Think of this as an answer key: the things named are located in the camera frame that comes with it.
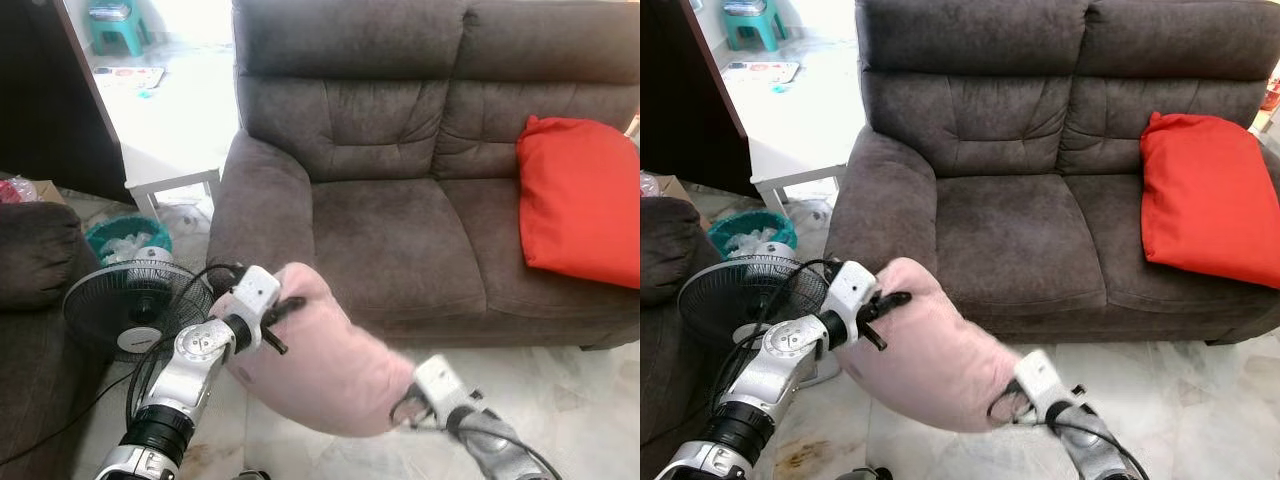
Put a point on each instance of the dark wooden cabinet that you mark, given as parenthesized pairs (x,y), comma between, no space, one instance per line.
(50,100)
(680,100)

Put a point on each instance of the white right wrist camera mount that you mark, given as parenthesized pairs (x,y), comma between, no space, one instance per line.
(1040,380)
(440,385)

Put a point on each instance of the white low table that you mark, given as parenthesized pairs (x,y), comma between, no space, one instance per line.
(170,180)
(795,178)

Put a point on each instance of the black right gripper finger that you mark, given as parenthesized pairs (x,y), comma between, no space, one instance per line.
(997,404)
(399,406)

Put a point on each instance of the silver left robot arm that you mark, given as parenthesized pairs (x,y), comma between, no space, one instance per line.
(190,360)
(790,360)

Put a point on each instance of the black standing fan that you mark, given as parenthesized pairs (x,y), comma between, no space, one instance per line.
(730,295)
(120,300)

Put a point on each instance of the green plastic basket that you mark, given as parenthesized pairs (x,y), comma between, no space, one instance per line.
(128,232)
(750,225)

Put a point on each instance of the red plastic bag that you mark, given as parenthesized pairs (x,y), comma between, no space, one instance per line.
(650,185)
(14,190)

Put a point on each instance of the patterned floor mat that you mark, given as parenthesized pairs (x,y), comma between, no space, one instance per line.
(760,71)
(128,76)

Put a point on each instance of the cardboard box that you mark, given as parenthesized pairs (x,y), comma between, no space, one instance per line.
(48,192)
(685,190)

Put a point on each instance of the dark brown armchair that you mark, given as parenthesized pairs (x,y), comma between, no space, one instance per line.
(35,300)
(665,300)

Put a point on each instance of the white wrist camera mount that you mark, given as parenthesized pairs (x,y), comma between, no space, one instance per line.
(255,290)
(1040,380)
(440,385)
(850,285)

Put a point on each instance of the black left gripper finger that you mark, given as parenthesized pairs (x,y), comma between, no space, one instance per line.
(876,340)
(276,345)
(292,303)
(896,298)

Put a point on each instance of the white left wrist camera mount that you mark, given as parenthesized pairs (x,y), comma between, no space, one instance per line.
(850,285)
(255,290)

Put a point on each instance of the dark robot foot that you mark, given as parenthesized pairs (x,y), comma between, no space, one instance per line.
(872,473)
(254,475)

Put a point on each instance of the dark brown fabric sofa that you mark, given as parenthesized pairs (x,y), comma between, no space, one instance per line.
(400,230)
(1020,230)

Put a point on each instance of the green plastic stool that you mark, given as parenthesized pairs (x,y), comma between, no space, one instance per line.
(112,30)
(745,28)

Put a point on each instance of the red pillow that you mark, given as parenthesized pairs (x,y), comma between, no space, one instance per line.
(580,200)
(1210,200)

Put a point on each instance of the pink pillow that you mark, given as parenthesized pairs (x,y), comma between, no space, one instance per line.
(320,365)
(930,350)

